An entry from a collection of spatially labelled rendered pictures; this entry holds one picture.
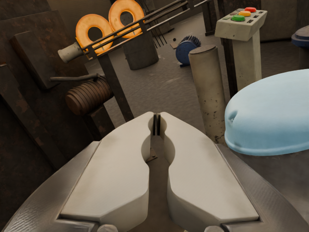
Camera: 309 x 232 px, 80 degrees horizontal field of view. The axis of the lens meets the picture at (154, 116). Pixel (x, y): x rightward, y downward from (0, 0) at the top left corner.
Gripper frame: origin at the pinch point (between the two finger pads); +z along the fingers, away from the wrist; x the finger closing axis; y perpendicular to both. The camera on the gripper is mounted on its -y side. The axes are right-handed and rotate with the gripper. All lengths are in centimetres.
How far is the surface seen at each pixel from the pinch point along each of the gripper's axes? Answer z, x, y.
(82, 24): 74, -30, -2
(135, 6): 81, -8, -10
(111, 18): 78, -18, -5
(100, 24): 76, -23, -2
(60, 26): 94, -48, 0
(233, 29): 54, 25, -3
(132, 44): 319, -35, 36
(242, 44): 60, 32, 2
